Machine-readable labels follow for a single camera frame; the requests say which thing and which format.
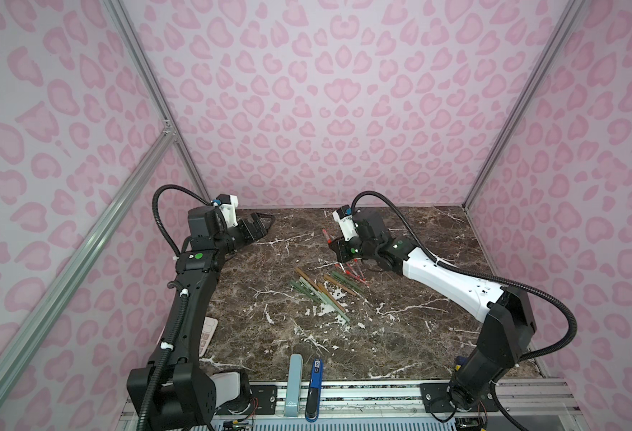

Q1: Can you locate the dark green pen left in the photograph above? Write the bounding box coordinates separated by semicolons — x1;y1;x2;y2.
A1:
290;280;321;303

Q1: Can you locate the dark green pen right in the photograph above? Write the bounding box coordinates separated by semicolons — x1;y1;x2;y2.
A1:
329;271;364;295

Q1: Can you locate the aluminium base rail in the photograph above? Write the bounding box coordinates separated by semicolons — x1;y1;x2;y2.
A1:
113;378;591;431

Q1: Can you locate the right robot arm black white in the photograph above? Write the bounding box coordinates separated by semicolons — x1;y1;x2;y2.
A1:
328;237;536;411

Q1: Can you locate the red pen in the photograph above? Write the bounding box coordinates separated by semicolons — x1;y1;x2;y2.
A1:
347;268;368;285
321;228;333;244

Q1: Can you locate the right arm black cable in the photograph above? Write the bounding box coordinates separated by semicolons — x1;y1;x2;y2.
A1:
350;190;579;362

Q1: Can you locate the light green pen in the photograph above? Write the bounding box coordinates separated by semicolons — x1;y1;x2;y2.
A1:
299;277;327;303

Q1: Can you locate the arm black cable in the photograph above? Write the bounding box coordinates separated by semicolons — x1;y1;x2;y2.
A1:
350;190;579;362
151;184;212;257

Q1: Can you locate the light blue eraser block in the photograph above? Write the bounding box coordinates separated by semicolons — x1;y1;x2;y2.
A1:
284;354;303;418

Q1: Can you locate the blue black utility tool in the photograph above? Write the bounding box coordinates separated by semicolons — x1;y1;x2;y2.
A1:
304;358;324;423

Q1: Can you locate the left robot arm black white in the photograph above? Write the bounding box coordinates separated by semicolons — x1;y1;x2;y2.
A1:
127;206;275;430

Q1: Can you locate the brown pen left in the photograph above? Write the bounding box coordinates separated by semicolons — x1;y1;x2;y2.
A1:
294;268;318;287

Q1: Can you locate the brown pen right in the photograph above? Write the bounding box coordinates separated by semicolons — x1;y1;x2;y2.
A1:
323;275;358;296

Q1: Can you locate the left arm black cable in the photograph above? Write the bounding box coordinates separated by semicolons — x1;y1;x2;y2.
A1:
151;184;212;257

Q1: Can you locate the dark green pen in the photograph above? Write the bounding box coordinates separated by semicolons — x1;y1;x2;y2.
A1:
329;271;364;295
290;280;321;303

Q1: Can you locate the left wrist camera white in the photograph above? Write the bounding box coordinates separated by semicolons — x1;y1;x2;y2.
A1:
213;194;239;228

